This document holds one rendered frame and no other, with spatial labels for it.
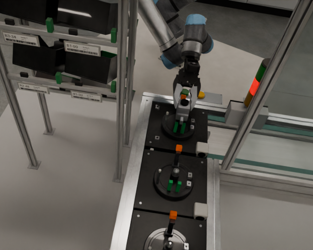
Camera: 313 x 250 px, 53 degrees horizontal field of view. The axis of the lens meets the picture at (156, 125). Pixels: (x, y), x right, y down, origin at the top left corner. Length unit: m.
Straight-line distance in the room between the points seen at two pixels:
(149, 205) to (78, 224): 0.26
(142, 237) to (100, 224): 0.19
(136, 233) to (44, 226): 0.33
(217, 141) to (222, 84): 0.44
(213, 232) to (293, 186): 0.40
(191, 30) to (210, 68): 0.58
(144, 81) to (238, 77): 0.51
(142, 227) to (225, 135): 0.56
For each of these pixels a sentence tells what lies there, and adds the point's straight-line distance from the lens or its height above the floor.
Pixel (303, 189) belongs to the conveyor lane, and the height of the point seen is 0.92.
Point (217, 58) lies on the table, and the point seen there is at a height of 0.86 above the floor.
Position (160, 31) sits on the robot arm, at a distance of 1.30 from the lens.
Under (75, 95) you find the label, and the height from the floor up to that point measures 1.28.
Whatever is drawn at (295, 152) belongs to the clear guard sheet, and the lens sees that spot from 1.15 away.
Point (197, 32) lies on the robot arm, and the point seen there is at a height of 1.28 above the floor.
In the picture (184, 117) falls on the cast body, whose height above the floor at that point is 1.07.
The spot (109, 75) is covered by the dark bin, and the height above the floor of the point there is 1.32.
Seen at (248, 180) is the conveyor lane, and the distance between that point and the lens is 1.25.
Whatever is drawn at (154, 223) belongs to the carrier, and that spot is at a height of 0.97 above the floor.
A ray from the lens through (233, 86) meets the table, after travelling 1.68.
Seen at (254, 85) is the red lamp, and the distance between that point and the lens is 0.93.
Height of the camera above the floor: 1.90
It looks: 49 degrees down
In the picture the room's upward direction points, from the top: 9 degrees clockwise
